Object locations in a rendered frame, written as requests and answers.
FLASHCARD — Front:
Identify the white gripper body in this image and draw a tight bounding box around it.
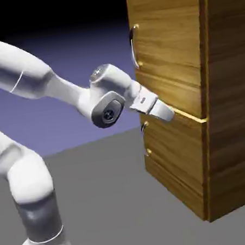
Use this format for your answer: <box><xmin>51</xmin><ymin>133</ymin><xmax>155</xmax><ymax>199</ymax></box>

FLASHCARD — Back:
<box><xmin>147</xmin><ymin>97</ymin><xmax>177</xmax><ymax>124</ymax></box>

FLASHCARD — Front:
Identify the small wooden cabinet door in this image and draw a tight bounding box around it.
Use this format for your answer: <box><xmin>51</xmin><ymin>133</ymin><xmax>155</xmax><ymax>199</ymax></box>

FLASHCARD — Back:
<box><xmin>137</xmin><ymin>103</ymin><xmax>218</xmax><ymax>228</ymax></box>

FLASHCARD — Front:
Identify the large wooden cabinet door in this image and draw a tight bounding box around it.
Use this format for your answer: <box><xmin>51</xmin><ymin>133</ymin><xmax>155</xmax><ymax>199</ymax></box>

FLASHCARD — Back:
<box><xmin>123</xmin><ymin>0</ymin><xmax>219</xmax><ymax>128</ymax></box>

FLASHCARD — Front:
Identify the wooden cabinet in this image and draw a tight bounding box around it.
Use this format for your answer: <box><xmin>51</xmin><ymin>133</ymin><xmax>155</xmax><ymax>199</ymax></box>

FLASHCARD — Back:
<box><xmin>121</xmin><ymin>0</ymin><xmax>245</xmax><ymax>230</ymax></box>

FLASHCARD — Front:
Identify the short curved metal handle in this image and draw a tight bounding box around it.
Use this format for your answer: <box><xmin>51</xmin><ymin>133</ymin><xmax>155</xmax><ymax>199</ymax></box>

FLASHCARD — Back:
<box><xmin>139</xmin><ymin>121</ymin><xmax>153</xmax><ymax>157</ymax></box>

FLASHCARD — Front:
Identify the long curved metal handle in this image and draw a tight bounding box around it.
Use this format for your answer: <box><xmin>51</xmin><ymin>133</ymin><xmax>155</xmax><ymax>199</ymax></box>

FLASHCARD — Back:
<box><xmin>127</xmin><ymin>23</ymin><xmax>146</xmax><ymax>69</ymax></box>

